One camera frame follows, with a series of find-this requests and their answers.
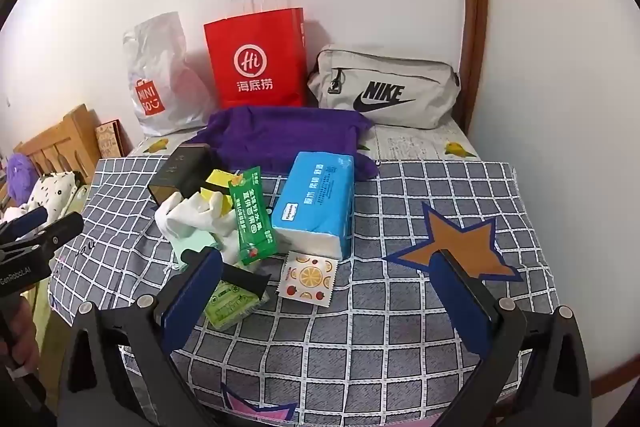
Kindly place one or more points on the white plush toy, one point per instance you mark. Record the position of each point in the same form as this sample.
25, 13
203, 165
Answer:
185, 214

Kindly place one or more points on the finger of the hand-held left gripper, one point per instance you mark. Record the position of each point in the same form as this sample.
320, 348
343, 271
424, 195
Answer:
60, 229
30, 219

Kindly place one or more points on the white dotted cloth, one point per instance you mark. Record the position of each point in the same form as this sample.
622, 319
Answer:
50, 189

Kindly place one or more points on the fruit print packet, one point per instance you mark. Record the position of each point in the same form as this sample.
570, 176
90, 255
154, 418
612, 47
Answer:
305, 279

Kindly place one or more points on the small yellow bag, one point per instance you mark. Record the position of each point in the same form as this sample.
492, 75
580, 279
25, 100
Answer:
217, 179

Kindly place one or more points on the grey checked blanket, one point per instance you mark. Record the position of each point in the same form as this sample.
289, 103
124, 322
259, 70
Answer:
375, 347

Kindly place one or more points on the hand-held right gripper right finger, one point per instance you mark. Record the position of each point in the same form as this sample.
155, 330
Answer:
457, 302

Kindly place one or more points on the small green tissue pack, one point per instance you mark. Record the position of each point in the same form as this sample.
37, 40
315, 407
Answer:
230, 304

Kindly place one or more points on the person's left hand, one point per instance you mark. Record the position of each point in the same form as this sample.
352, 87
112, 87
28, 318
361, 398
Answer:
17, 337

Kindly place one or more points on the red paper shopping bag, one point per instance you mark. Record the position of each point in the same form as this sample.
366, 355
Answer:
255, 42

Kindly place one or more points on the brown patterned box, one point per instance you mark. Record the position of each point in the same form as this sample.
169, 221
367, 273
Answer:
111, 139

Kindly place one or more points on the long green wipes packet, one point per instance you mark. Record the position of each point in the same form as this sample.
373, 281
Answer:
250, 217

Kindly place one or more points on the purple plush toy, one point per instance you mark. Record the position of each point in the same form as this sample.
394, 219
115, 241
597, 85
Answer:
20, 174

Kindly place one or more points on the purple towel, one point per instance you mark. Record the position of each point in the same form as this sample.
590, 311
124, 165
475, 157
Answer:
280, 132

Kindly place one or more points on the fruit print bed sheet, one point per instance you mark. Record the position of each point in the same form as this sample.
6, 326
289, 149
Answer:
415, 142

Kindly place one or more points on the grey waist bag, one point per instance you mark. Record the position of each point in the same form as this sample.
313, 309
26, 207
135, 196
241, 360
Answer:
400, 72

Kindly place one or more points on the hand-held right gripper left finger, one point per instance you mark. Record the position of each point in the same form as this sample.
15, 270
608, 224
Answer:
195, 297

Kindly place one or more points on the wooden headboard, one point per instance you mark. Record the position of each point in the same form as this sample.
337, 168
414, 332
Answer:
70, 137

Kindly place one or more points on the brown wooden door frame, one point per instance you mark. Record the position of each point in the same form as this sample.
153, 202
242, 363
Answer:
475, 7

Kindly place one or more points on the mint green cloth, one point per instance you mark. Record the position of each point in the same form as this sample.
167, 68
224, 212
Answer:
192, 244

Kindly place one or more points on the blue tissue pack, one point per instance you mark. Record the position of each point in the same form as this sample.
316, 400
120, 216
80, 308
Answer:
315, 197

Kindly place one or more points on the white plastic shopping bag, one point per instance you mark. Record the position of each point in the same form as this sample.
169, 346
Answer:
160, 57

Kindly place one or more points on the dark green tin box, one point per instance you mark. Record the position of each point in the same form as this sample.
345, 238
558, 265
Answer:
175, 172

